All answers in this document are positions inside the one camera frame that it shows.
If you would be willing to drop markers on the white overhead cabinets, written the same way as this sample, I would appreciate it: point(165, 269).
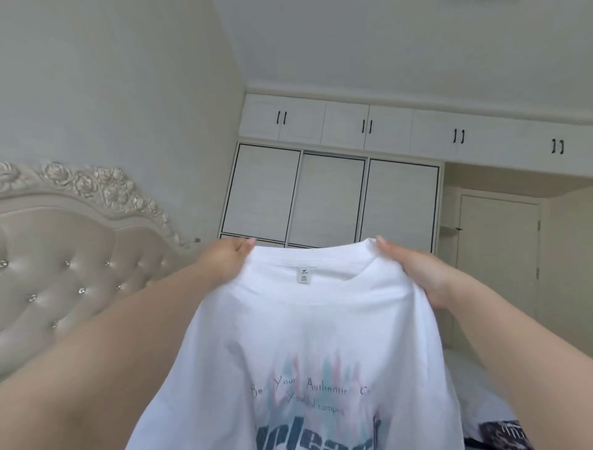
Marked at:
point(417, 130)

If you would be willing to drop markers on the person's right hand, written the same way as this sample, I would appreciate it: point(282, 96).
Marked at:
point(422, 274)

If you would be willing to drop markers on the person's left hand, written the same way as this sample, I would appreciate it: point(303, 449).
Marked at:
point(224, 258)

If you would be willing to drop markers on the white door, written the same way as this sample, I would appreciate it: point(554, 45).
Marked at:
point(500, 250)

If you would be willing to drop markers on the dark purple patterned garment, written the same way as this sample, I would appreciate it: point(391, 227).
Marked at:
point(505, 434)

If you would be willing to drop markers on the person's right forearm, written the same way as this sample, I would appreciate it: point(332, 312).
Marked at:
point(528, 362)

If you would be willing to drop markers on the white printed t-shirt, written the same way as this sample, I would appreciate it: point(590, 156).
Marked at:
point(315, 362)

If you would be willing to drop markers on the bed with grey patterned sheet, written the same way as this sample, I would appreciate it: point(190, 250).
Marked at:
point(472, 389)

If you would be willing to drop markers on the beige tufted headboard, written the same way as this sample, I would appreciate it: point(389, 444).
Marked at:
point(74, 269)

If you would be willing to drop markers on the person's left forearm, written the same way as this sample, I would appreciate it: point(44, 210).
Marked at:
point(93, 362)

